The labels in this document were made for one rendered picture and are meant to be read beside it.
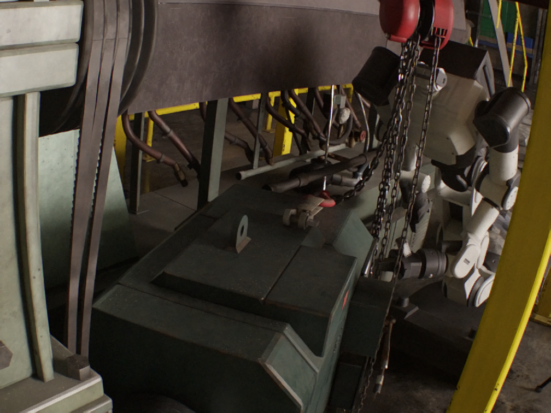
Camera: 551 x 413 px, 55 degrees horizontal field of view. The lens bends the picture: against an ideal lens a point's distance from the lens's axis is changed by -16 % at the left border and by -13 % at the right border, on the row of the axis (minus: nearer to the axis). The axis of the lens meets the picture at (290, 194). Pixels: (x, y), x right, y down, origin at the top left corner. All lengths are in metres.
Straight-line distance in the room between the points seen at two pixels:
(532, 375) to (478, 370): 1.30
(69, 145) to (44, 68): 0.76
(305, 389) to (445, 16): 0.91
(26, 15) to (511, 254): 0.98
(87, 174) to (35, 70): 0.18
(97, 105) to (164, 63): 0.77
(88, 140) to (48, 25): 0.17
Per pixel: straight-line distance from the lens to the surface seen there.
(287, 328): 0.98
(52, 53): 0.63
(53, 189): 1.38
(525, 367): 2.65
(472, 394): 1.37
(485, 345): 1.30
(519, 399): 2.44
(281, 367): 0.91
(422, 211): 2.33
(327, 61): 2.06
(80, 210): 0.75
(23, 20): 0.60
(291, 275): 1.07
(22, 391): 0.79
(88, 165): 0.73
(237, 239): 1.13
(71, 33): 0.64
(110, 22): 0.69
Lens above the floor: 1.36
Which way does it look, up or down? 20 degrees down
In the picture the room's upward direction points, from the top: 8 degrees clockwise
